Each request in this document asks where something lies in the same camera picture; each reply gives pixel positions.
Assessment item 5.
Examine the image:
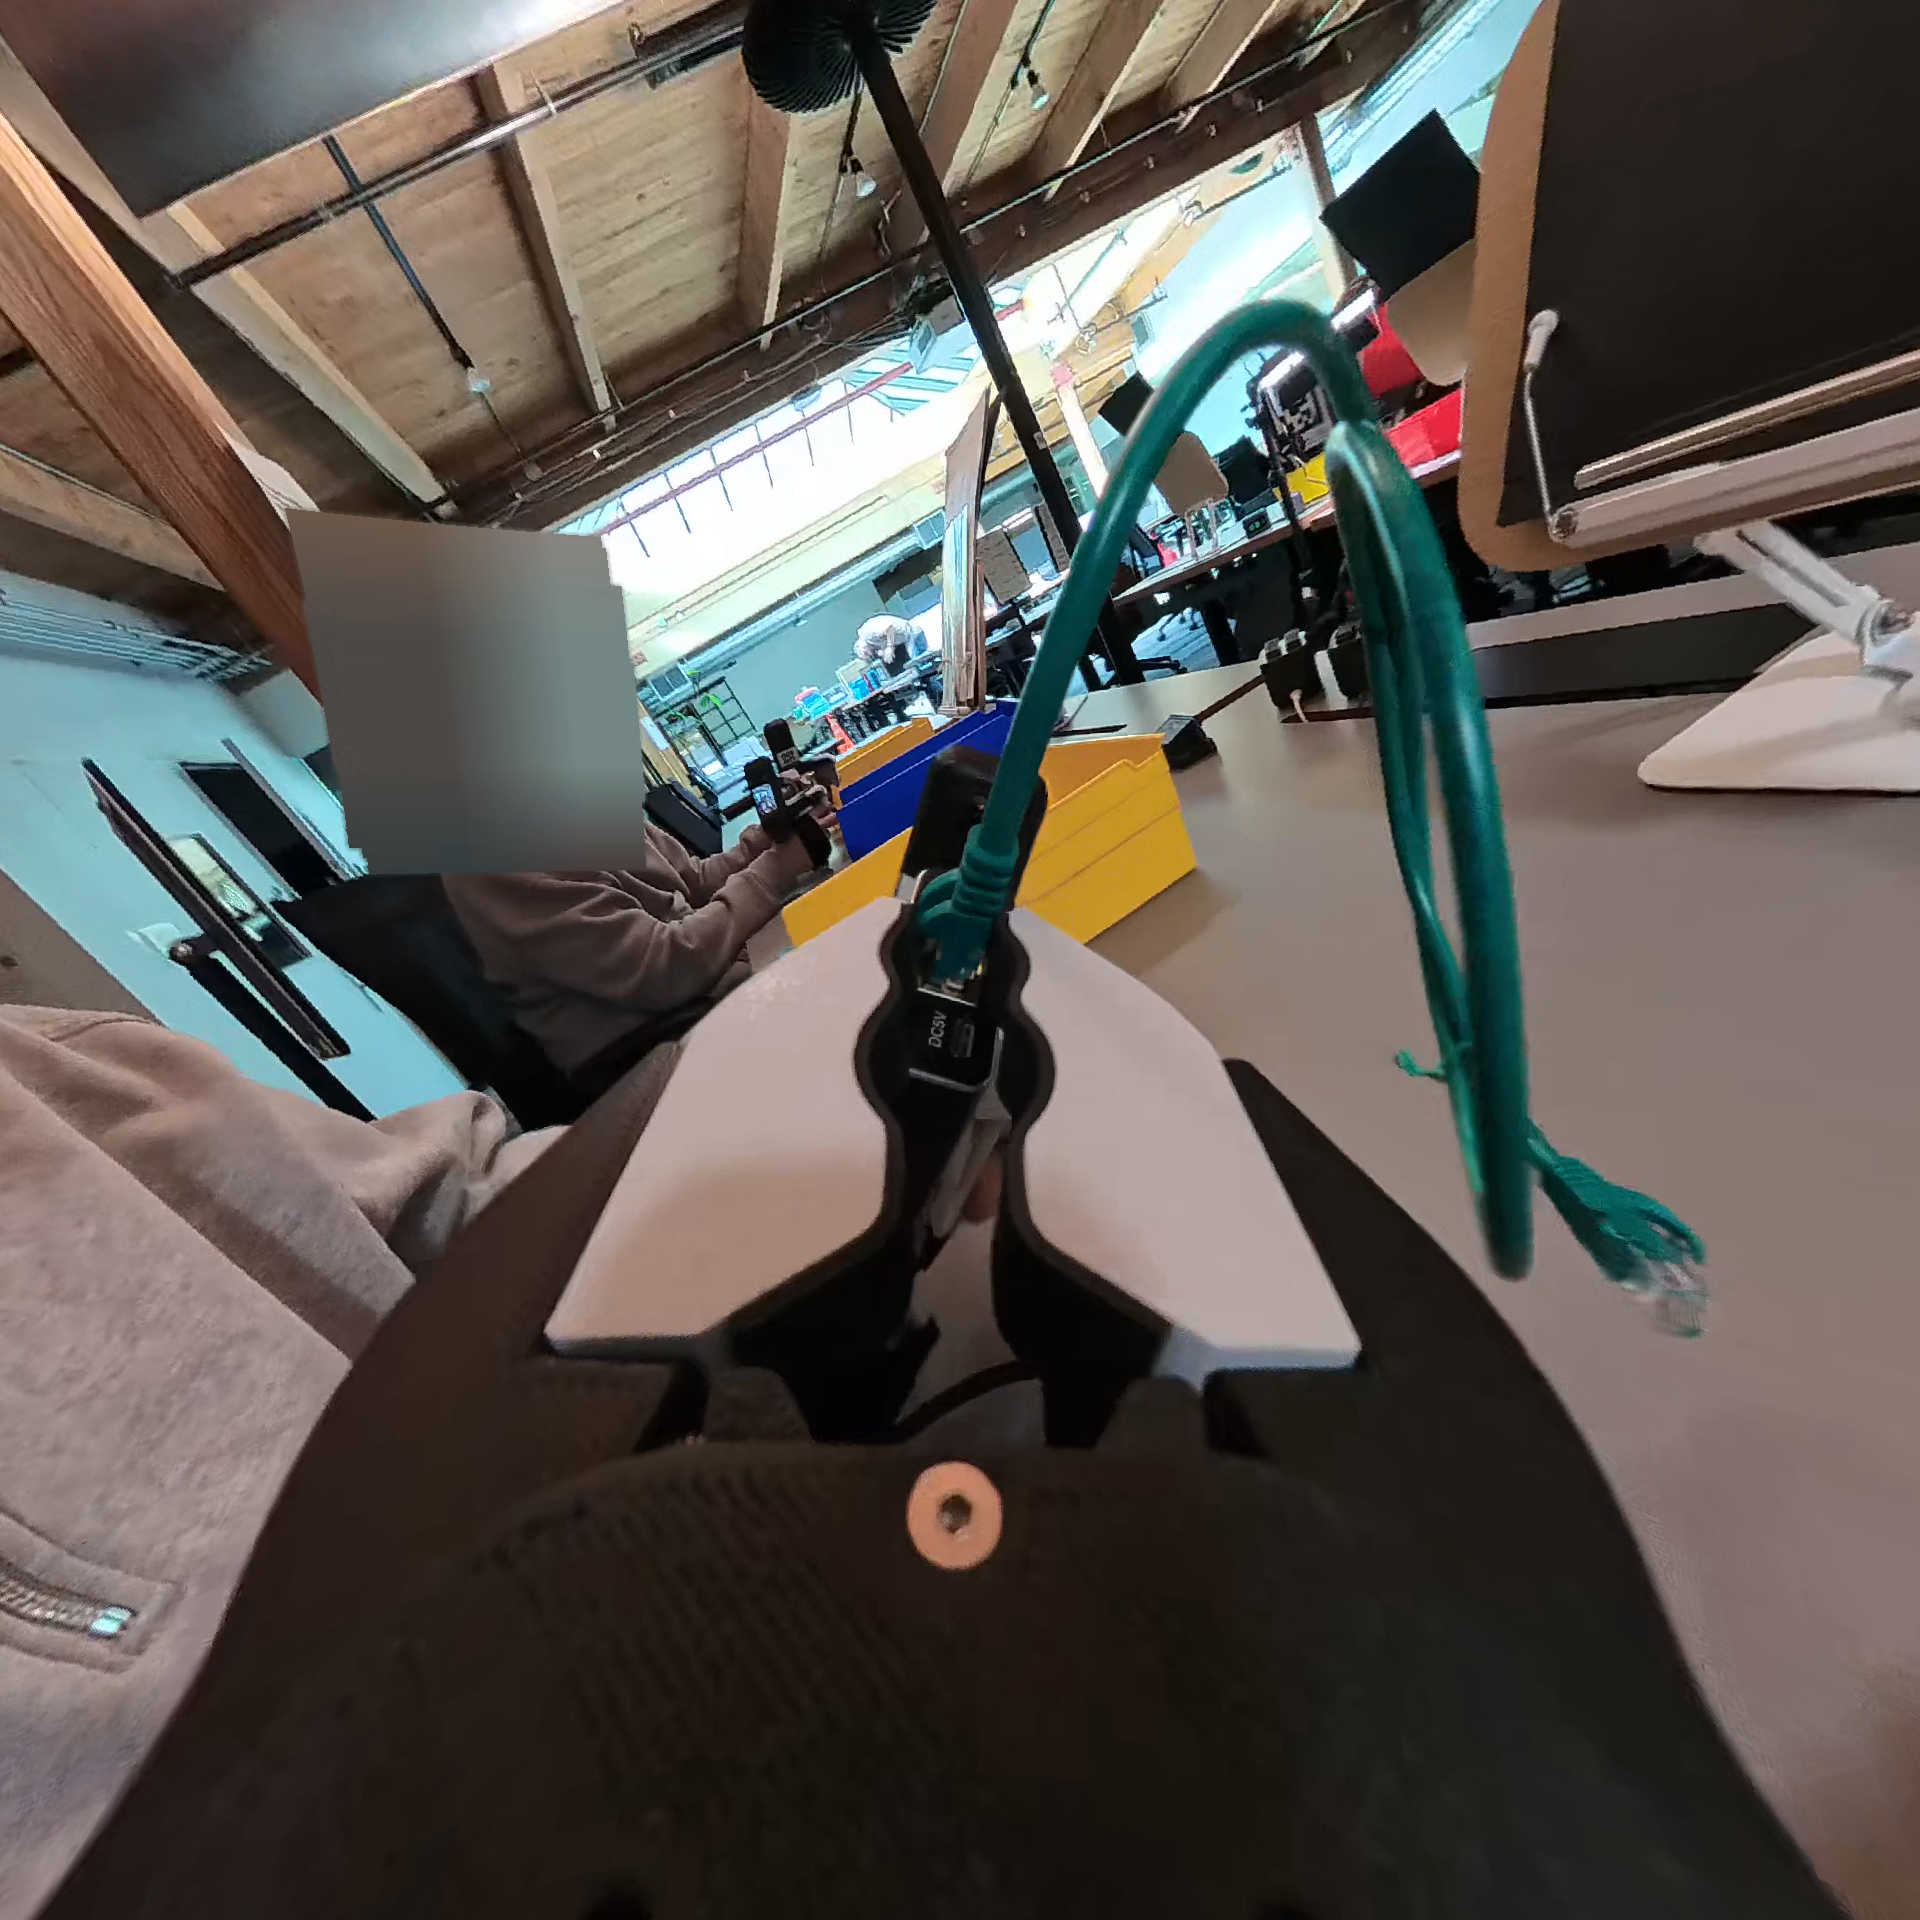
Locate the black pole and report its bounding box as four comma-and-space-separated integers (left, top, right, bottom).
743, 0, 1156, 692

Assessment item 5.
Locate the black white marker board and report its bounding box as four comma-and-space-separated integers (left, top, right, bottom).
1253, 351, 1337, 452

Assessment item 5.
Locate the black office chair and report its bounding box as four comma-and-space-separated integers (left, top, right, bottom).
278, 877, 579, 1117

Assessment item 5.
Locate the clear standing panel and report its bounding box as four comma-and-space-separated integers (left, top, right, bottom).
942, 390, 1002, 707

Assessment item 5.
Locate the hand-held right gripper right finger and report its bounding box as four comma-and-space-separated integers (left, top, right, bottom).
989, 897, 1367, 1378

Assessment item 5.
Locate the green ethernet cable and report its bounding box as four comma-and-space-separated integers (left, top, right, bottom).
911, 299, 1713, 1339

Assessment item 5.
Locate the black network switch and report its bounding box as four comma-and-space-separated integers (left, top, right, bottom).
897, 960, 1041, 1116

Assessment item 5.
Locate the black panel on white stand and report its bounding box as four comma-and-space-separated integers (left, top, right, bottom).
1462, 0, 1920, 797

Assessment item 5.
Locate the red plastic bin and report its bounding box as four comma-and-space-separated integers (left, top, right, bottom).
1379, 381, 1466, 470

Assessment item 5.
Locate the blue plastic bin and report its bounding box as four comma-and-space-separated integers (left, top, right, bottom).
830, 702, 1021, 865

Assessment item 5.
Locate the person's grey jacket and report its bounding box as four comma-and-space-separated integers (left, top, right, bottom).
0, 1003, 579, 1920

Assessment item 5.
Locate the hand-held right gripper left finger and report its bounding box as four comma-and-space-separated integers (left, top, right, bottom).
542, 897, 921, 1383

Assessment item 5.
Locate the wooden background table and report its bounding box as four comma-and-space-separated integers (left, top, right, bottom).
1110, 440, 1463, 669

